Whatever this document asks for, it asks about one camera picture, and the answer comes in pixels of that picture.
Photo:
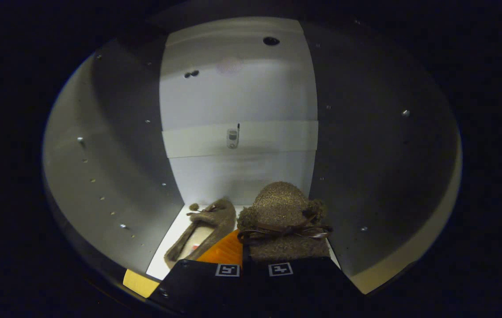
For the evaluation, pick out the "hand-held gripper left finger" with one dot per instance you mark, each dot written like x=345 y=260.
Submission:
x=198 y=282

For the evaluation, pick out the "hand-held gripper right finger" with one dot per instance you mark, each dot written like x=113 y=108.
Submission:
x=295 y=282

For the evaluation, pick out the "brown fuzzy shoe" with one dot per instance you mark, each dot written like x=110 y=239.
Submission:
x=279 y=207
x=220 y=221

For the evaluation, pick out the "dark grey shoe cabinet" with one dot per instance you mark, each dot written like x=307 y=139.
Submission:
x=100 y=132

